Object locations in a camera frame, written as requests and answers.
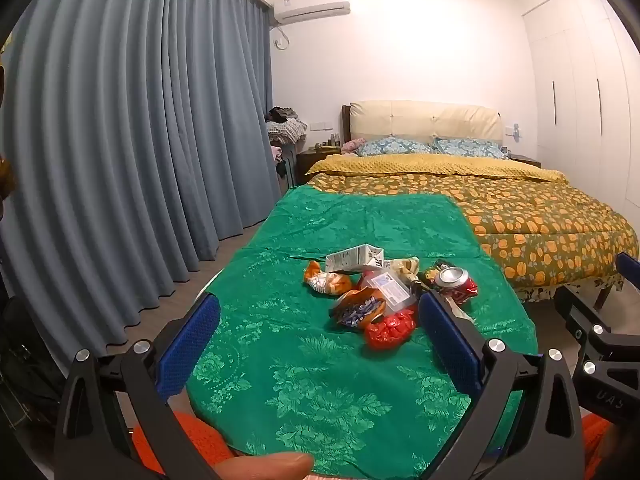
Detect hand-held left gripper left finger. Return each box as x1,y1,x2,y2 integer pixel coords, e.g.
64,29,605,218
54,292,236,480

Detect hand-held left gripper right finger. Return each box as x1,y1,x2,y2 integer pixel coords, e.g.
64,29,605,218
417,290,586,480

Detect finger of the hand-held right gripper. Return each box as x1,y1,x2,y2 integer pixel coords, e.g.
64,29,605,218
616,252,640,286
554,286,613,348

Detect clear plastic box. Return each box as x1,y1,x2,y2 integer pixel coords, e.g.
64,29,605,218
359,267,418,316

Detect person's left hand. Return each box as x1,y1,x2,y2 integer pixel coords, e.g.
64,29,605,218
212,452,316,480

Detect red snack wrapper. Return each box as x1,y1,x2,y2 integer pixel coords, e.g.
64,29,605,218
364,307,418,351

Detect red drink can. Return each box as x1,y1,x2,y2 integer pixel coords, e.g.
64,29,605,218
434,266,478,306

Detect beige crumpled wrapper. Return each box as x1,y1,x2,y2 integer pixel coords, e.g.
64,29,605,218
387,257,421,283

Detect blue orange snack bag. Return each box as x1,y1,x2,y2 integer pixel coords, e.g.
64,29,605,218
329,287,388,331

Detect orange floral quilt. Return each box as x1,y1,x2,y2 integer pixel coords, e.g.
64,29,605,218
306,172,640,301

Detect white milk carton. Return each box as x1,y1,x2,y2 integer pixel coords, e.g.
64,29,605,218
326,244,391,272

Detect green floral tablecloth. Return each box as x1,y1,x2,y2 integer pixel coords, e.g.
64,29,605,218
185,185,538,478

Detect orange white snack wrapper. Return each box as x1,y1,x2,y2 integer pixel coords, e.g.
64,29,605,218
303,260,353,295

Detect black bag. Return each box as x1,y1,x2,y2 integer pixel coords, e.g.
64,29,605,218
0,295,66,411

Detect yellow blanket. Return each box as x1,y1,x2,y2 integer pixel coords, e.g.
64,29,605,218
306,154,568,183

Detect white wardrobe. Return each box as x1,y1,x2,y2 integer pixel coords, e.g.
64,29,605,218
520,0,640,221

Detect blue patterned pillow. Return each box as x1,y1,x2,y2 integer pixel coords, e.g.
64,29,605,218
357,137,433,157
432,137,508,160

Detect grey blue curtain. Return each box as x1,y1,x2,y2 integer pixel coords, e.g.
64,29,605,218
0,0,283,376

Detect cream padded headboard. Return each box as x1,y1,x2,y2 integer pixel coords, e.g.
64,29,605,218
342,101,503,147

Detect pile of clothes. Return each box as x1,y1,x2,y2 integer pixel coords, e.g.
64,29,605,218
265,106,308,146

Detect white air conditioner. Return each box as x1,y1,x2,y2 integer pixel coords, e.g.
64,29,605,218
272,0,352,26

